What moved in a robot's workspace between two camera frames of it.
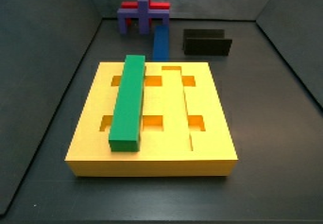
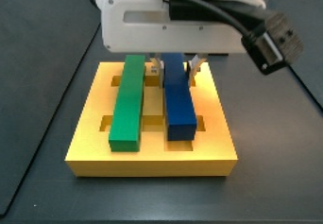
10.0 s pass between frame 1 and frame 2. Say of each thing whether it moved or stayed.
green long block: stayed
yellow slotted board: stayed
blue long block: moved
